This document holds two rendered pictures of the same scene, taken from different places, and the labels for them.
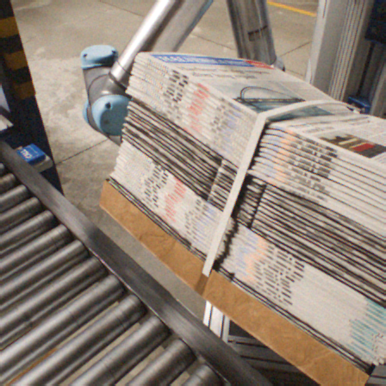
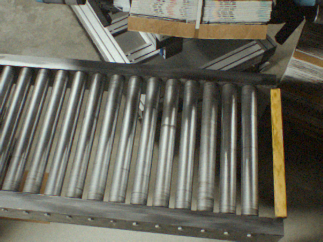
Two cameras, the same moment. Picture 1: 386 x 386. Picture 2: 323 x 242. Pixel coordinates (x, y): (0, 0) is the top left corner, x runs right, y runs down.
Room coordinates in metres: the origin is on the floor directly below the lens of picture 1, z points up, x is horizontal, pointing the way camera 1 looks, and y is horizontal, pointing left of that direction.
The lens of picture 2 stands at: (-0.24, 0.54, 1.88)
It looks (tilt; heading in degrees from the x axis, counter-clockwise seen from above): 61 degrees down; 323
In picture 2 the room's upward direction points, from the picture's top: 2 degrees counter-clockwise
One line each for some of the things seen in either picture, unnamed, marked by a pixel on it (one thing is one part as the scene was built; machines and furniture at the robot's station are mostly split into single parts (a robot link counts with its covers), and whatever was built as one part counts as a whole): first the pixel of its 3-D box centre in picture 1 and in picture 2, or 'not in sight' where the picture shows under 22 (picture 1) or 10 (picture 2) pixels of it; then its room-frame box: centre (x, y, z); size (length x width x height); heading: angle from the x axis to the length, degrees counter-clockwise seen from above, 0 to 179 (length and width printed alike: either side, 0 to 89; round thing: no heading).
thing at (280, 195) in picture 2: not in sight; (278, 148); (-0.07, -0.05, 0.81); 0.43 x 0.03 x 0.02; 135
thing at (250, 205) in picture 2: not in sight; (249, 147); (-0.01, -0.01, 0.77); 0.47 x 0.05 x 0.05; 135
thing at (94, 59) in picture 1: (103, 79); not in sight; (0.74, 0.19, 1.09); 0.11 x 0.08 x 0.11; 18
